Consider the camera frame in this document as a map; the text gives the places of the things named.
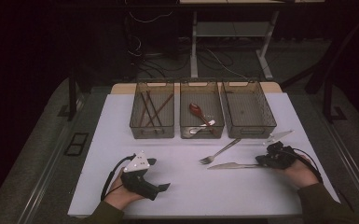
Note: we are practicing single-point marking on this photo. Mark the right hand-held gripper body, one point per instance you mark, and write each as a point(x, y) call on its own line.
point(283, 158)

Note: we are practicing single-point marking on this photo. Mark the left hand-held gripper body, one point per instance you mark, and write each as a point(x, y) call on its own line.
point(136, 183)

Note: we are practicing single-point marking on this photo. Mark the metal table knife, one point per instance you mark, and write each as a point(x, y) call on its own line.
point(230, 165)

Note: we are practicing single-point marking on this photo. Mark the metal fork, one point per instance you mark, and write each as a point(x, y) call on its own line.
point(220, 151)

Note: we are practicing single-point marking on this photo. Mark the smoky clear plastic bin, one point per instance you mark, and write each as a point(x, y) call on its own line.
point(211, 99)
point(168, 119)
point(248, 109)

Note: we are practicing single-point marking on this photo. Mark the white ceramic spoon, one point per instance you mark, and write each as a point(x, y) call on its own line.
point(196, 130)

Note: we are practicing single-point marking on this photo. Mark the red-brown wooden spoon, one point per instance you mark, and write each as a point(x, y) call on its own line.
point(196, 109)

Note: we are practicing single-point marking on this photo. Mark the person's left hand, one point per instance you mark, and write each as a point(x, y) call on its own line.
point(119, 197)

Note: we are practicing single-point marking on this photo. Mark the person's right hand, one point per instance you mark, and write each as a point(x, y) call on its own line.
point(304, 174)

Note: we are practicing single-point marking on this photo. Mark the black slanted metal stand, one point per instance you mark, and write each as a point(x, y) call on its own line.
point(315, 82)

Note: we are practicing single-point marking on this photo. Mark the white metal desk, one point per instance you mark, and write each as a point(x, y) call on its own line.
point(194, 46)

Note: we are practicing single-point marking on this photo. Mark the aluminium rail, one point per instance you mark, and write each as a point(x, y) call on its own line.
point(352, 163)
point(38, 193)

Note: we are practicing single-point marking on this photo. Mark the black post stand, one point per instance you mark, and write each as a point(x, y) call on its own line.
point(326, 99)
point(72, 99)

